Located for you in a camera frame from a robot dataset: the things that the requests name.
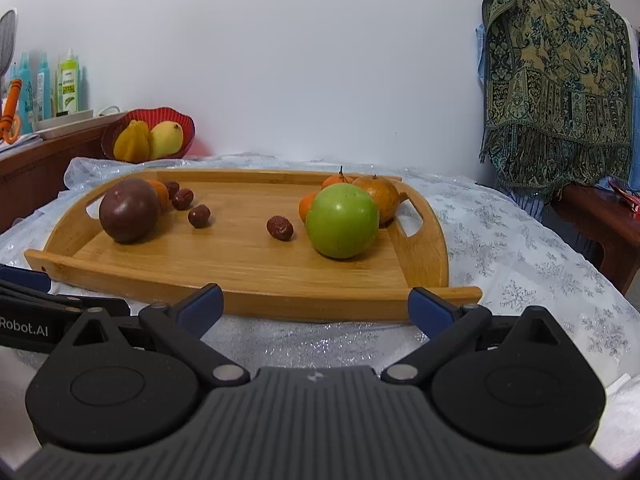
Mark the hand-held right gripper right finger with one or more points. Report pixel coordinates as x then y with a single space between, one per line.
430 307

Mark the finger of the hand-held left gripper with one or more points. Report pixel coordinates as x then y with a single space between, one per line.
60 301
25 277

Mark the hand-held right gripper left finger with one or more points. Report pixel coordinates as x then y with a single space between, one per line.
202 305

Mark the wooden serving tray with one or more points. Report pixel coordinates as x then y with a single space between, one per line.
240 255

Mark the dark purple plum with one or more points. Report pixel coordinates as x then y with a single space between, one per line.
129 210

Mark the orange tangerine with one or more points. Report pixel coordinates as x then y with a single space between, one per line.
306 207
163 195
335 181

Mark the green apple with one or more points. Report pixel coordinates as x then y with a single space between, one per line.
342 222

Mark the brown-skinned orange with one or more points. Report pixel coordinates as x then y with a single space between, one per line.
382 195

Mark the brown wooden cabinet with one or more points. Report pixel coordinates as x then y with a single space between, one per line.
40 170

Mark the white papers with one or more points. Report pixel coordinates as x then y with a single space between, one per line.
20 142

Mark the yellow mango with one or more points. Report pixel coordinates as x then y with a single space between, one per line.
165 139

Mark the yellow starfruit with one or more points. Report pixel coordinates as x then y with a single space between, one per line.
132 142

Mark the red fruit bowl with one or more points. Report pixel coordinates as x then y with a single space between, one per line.
185 127

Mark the dark red wooden furniture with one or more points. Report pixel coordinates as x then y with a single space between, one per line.
600 220

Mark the green white bottle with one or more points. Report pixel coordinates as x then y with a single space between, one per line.
67 90

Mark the white towel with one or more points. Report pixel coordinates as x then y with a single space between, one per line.
625 410

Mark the red packet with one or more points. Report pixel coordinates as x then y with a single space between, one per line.
627 200

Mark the white electric fan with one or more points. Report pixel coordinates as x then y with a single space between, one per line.
7 30

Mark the green gold patterned shawl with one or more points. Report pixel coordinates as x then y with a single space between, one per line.
550 70

